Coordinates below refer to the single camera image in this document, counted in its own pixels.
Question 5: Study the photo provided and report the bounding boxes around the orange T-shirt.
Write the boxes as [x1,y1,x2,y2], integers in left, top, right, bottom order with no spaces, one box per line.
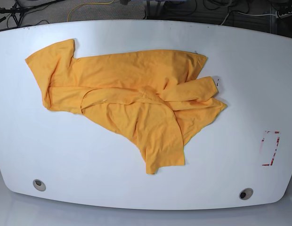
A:
[26,39,226,174]

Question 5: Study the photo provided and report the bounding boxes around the right grey table grommet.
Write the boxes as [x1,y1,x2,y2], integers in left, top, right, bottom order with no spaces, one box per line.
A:
[239,188,253,200]

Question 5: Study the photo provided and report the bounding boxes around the grey table grommet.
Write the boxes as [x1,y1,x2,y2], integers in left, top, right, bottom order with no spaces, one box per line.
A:
[33,179,46,192]
[239,188,253,200]

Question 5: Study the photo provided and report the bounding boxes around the left grey table grommet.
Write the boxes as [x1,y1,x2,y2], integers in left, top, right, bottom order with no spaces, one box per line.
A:
[33,179,46,192]

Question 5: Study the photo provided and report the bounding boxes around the red tape rectangle marking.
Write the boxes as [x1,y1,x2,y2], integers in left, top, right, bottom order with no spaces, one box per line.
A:
[259,130,281,166]

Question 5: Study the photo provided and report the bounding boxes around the black tripod stand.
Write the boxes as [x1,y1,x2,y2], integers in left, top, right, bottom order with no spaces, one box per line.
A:
[0,0,33,28]

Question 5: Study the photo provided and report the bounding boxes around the white power strip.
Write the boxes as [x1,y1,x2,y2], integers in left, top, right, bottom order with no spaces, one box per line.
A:
[276,7,292,19]

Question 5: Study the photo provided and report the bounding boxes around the yellow cable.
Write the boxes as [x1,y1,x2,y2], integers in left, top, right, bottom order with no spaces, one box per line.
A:
[67,0,116,22]

